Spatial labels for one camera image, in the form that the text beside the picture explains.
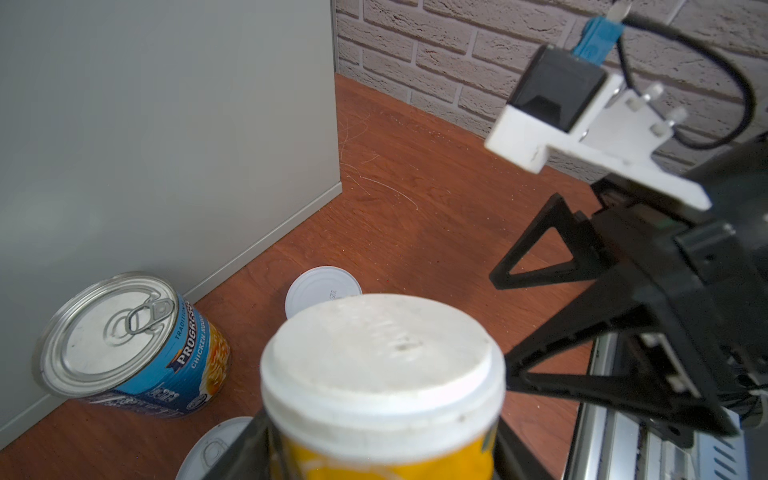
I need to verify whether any white flat-lid can front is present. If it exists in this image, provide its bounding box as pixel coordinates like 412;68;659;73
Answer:
260;294;506;479

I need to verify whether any white can right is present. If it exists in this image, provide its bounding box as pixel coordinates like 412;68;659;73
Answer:
285;266;362;318

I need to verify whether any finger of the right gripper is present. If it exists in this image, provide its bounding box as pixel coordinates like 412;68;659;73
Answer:
503;281;739;438
489;194;606;290

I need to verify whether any grey metal cabinet box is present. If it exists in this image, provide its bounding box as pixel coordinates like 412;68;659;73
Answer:
1;1;342;445

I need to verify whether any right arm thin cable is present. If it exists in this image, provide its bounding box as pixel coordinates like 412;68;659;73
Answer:
614;11;757;151

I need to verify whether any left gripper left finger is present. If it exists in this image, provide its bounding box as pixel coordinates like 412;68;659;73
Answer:
203;410;270;480

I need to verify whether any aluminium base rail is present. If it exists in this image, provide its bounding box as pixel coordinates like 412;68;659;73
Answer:
563;332;751;480

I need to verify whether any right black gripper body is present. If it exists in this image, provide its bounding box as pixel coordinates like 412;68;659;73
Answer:
592;135;767;436

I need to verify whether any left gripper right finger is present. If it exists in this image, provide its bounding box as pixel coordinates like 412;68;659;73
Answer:
492;419;553;480

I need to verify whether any white can centre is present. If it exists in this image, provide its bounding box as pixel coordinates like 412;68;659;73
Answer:
176;416;253;480

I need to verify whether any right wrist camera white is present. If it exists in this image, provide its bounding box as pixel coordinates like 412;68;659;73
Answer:
484;17;713;212

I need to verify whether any blue soup can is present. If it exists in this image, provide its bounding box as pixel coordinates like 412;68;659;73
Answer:
33;272;231;418

